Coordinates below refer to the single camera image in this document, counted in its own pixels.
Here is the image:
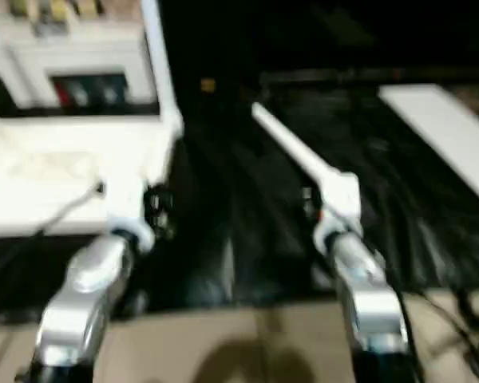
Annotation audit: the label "white plastic table leg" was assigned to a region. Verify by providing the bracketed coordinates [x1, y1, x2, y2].
[251, 101, 360, 216]
[140, 0, 184, 138]

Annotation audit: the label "white plastic table top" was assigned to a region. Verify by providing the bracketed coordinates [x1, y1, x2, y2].
[0, 108, 186, 240]

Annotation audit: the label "black plastic mat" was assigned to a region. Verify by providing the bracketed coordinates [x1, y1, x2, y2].
[0, 76, 479, 328]

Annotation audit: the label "red bottle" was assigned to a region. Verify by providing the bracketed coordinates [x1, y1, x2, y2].
[54, 80, 71, 108]

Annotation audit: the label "white flat board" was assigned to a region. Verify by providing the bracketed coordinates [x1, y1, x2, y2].
[378, 83, 479, 212]

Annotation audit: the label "white cabinet with glass doors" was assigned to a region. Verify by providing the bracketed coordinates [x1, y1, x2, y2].
[0, 0, 160, 114]

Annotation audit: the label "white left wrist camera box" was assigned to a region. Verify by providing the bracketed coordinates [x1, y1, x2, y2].
[97, 182, 157, 255]

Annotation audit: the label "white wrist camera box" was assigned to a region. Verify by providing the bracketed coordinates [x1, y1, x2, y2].
[314, 172, 362, 242]
[97, 182, 157, 255]

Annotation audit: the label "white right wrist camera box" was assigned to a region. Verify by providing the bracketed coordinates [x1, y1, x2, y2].
[314, 172, 362, 242]

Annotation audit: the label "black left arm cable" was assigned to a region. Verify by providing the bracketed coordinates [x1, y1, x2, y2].
[0, 182, 106, 268]

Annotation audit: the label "black horizontal rail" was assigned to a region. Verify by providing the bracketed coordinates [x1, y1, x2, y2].
[259, 69, 479, 87]

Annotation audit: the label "thin black floor cables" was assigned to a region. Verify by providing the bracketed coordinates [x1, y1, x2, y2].
[415, 286, 479, 364]

